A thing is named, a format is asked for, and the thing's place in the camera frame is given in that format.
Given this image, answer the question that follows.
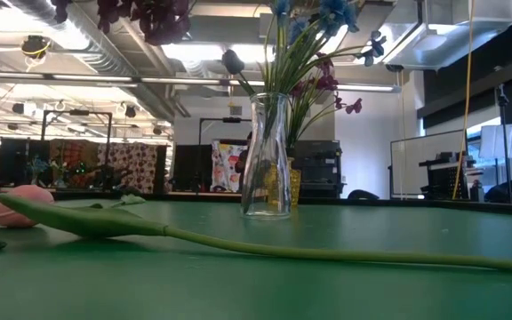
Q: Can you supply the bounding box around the black cabinet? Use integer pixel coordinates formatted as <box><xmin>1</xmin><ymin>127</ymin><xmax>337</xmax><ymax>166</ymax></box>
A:
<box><xmin>292</xmin><ymin>139</ymin><xmax>345</xmax><ymax>199</ymax></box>

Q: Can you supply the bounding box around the bright ceiling light panel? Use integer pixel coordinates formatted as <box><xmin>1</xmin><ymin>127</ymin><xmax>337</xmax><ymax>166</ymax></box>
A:
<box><xmin>160</xmin><ymin>40</ymin><xmax>328</xmax><ymax>64</ymax></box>

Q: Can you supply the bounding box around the clear glass vase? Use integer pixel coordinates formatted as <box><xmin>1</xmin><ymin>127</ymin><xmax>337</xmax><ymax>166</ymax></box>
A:
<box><xmin>240</xmin><ymin>92</ymin><xmax>292</xmax><ymax>220</ymax></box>

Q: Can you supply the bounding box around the person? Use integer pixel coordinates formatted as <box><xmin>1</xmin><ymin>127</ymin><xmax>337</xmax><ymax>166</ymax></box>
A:
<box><xmin>234</xmin><ymin>131</ymin><xmax>253</xmax><ymax>193</ymax></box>

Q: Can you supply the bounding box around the green table mat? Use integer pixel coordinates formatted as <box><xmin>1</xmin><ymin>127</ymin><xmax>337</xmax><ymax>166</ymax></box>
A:
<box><xmin>0</xmin><ymin>198</ymin><xmax>512</xmax><ymax>320</ymax></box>

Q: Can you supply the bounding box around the long ceiling light strip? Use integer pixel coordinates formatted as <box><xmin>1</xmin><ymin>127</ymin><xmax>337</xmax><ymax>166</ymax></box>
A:
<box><xmin>140</xmin><ymin>76</ymin><xmax>402</xmax><ymax>93</ymax></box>

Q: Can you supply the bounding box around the yellow hanging cable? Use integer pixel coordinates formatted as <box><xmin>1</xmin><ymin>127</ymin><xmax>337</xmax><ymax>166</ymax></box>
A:
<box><xmin>451</xmin><ymin>0</ymin><xmax>477</xmax><ymax>201</ymax></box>

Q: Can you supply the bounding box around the black background rig frame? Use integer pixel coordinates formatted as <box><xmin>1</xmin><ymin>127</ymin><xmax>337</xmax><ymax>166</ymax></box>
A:
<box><xmin>40</xmin><ymin>109</ymin><xmax>114</xmax><ymax>192</ymax></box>
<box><xmin>197</xmin><ymin>116</ymin><xmax>252</xmax><ymax>192</ymax></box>

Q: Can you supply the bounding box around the large silver box duct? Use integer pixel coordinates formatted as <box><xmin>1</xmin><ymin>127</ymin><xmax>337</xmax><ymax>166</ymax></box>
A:
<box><xmin>382</xmin><ymin>0</ymin><xmax>512</xmax><ymax>71</ymax></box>

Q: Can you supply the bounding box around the orange mandala cloth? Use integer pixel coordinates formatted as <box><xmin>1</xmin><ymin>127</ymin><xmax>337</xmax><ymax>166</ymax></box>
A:
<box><xmin>49</xmin><ymin>139</ymin><xmax>100</xmax><ymax>188</ymax></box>

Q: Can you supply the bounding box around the white red dotted cloth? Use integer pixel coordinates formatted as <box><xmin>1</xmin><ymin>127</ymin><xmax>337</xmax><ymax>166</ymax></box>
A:
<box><xmin>97</xmin><ymin>141</ymin><xmax>159</xmax><ymax>195</ymax></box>

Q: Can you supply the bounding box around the yellow glass vase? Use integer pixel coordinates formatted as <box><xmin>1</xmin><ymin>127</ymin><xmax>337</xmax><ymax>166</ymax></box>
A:
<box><xmin>264</xmin><ymin>156</ymin><xmax>303</xmax><ymax>209</ymax></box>

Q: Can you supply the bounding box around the black ceiling dome camera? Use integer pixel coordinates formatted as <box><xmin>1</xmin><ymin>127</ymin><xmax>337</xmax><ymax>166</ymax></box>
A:
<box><xmin>20</xmin><ymin>34</ymin><xmax>52</xmax><ymax>72</ymax></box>

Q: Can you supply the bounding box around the white whiteboard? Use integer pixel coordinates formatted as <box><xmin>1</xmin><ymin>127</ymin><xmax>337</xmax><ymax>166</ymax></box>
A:
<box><xmin>388</xmin><ymin>128</ymin><xmax>468</xmax><ymax>199</ymax></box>

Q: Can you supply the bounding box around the pink artificial tulip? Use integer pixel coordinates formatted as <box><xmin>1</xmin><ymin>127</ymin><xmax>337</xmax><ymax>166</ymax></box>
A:
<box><xmin>0</xmin><ymin>184</ymin><xmax>512</xmax><ymax>273</ymax></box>

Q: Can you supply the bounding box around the colourful floral cloth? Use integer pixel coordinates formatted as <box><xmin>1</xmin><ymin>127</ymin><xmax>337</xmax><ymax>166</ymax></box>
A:
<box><xmin>210</xmin><ymin>140</ymin><xmax>251</xmax><ymax>193</ymax></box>

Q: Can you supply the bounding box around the black equipment rack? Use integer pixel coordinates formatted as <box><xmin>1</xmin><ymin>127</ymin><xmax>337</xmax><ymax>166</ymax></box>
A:
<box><xmin>419</xmin><ymin>150</ymin><xmax>471</xmax><ymax>201</ymax></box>

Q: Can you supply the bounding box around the black stand with white panel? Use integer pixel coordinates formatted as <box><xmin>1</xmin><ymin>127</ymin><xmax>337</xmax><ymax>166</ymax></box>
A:
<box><xmin>480</xmin><ymin>84</ymin><xmax>512</xmax><ymax>204</ymax></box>

